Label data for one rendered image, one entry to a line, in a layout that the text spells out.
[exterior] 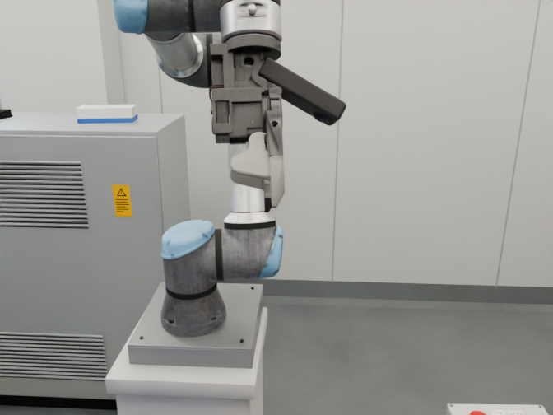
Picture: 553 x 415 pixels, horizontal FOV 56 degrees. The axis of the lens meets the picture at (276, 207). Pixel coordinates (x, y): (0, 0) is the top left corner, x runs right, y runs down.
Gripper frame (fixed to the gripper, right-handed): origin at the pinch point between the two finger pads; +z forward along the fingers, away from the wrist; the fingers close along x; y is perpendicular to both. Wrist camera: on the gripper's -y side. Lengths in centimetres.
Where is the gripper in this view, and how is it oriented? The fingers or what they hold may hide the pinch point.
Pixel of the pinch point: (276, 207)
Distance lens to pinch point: 62.7
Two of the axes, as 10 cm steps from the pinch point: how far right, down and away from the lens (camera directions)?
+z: 0.5, 10.0, -0.5
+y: -10.0, 0.4, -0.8
